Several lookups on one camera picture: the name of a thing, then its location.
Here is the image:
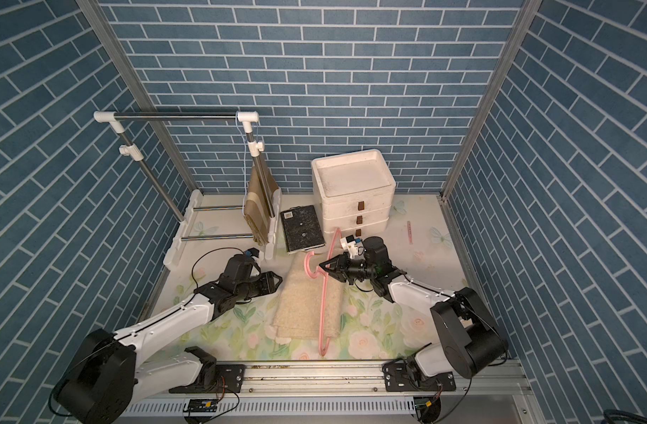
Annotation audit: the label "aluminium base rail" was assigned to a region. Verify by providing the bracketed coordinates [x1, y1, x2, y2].
[119, 360, 544, 423]

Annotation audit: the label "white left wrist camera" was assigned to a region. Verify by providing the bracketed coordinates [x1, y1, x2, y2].
[243, 247, 261, 261]

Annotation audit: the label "beige brown plaid scarf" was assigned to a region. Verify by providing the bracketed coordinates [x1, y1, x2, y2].
[243, 166, 271, 247]

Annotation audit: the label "black hardcover book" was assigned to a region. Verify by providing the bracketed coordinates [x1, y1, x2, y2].
[280, 205, 325, 254]

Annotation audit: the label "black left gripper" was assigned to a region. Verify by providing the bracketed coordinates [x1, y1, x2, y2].
[234, 270, 285, 301]

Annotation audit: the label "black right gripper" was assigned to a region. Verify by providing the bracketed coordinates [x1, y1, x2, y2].
[321, 253, 378, 285]

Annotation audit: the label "steel clothes rack white joints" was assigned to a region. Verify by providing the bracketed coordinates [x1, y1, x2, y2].
[93, 111, 281, 269]

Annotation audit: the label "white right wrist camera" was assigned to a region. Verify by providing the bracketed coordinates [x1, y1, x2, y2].
[340, 236, 364, 259]

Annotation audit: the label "beige knitted cloth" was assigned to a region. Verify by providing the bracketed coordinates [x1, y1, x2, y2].
[272, 253, 345, 339]

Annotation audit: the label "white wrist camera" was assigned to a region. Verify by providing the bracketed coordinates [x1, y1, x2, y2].
[243, 247, 261, 261]
[340, 236, 364, 259]

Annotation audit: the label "white three-drawer storage box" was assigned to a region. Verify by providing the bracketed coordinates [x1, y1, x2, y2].
[311, 149, 396, 239]

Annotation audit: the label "pink plastic hanger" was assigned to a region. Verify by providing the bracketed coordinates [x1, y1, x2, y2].
[303, 251, 343, 358]

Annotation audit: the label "floral table mat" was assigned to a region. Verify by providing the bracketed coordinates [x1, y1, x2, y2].
[153, 194, 468, 361]

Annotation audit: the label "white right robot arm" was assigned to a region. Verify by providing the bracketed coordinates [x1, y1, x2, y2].
[317, 236, 509, 380]

